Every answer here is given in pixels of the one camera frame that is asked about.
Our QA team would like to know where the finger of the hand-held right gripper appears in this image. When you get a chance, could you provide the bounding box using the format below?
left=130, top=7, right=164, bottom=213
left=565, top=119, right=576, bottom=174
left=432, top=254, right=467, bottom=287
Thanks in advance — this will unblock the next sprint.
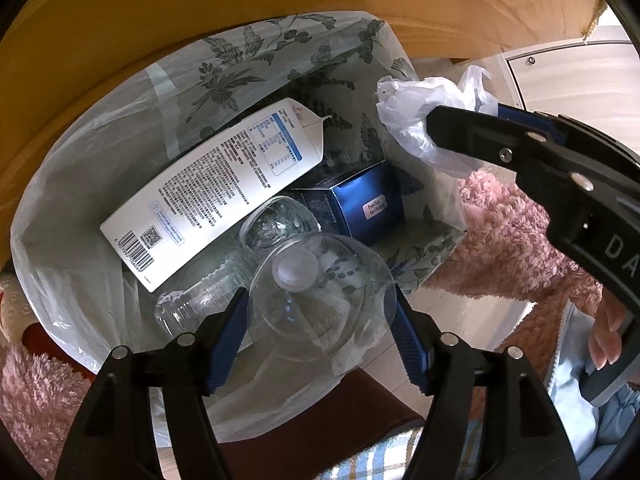
left=427, top=105, right=566, bottom=171
left=497, top=104, right=601, bottom=147

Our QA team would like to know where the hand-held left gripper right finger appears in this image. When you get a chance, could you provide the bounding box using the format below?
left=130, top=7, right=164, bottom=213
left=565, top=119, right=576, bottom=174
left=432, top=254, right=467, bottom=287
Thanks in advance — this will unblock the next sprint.
left=382, top=282, right=583, bottom=480

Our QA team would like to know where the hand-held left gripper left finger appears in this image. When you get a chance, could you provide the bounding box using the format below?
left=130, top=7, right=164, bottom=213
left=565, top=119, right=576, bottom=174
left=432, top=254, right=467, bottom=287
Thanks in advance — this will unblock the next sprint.
left=52, top=285, right=251, bottom=480

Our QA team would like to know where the white plastic bag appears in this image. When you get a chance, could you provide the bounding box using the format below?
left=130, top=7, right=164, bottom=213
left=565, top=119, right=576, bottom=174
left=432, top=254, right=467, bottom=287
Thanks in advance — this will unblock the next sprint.
left=375, top=65, right=498, bottom=178

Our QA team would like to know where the large clear plastic bottle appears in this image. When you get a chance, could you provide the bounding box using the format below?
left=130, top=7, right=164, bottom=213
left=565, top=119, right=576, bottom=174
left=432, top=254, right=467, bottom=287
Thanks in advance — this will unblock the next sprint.
left=247, top=232, right=396, bottom=376

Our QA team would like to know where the blue cardboard box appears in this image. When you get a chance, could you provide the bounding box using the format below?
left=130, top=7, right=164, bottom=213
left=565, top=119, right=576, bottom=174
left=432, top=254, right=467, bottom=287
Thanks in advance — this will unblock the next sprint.
left=287, top=160, right=407, bottom=247

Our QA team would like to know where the white blue milk carton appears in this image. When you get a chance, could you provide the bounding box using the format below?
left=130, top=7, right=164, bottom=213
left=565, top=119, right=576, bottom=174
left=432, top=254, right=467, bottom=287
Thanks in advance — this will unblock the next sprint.
left=100, top=97, right=326, bottom=293

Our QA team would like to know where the floral waste bin with liner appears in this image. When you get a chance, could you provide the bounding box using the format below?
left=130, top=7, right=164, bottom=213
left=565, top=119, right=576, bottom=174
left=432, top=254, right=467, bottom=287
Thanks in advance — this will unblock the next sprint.
left=10, top=10, right=468, bottom=448

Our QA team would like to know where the person's right hand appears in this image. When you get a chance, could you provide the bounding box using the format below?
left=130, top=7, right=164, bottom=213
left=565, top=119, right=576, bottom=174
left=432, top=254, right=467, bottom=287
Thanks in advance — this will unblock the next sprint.
left=592, top=290, right=632, bottom=372

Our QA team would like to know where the dark brown panel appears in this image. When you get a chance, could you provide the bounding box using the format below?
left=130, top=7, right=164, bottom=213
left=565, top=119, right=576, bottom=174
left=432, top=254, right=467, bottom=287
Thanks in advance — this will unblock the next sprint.
left=320, top=366, right=426, bottom=461

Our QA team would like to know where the person's plaid garment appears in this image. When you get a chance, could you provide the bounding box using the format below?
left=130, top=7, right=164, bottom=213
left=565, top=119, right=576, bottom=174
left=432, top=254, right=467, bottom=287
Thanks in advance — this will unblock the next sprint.
left=320, top=417, right=481, bottom=480

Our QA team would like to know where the person's light blue jacket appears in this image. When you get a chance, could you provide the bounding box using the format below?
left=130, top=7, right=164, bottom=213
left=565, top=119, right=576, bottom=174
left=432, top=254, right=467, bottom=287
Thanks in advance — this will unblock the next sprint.
left=547, top=302, right=601, bottom=466

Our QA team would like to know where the wooden bed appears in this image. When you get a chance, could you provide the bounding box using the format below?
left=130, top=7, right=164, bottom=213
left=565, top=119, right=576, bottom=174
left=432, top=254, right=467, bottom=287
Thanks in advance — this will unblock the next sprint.
left=0, top=0, right=608, bottom=281

